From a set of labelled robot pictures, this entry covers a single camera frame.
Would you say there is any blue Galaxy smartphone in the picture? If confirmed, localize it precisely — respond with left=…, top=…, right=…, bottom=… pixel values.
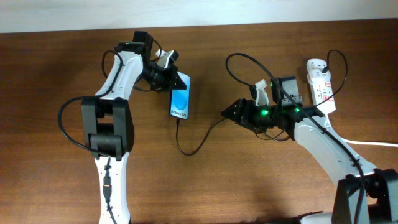
left=170, top=72, right=191, bottom=120

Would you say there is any black USB charging cable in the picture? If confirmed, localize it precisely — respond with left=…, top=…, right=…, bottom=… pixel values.
left=175, top=49, right=348, bottom=157

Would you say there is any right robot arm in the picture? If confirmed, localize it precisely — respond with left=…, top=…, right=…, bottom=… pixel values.
left=221, top=76, right=397, bottom=223

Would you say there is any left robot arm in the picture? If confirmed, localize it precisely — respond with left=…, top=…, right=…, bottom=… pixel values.
left=81, top=31, right=187, bottom=223

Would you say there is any white USB charger plug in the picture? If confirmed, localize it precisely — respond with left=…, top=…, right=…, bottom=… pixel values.
left=306, top=58, right=331, bottom=85

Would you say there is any white power strip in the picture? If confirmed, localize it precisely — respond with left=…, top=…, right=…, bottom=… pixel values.
left=305, top=58, right=337, bottom=115

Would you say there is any white power strip cord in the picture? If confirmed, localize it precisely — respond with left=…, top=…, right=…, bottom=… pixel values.
left=340, top=137, right=398, bottom=148

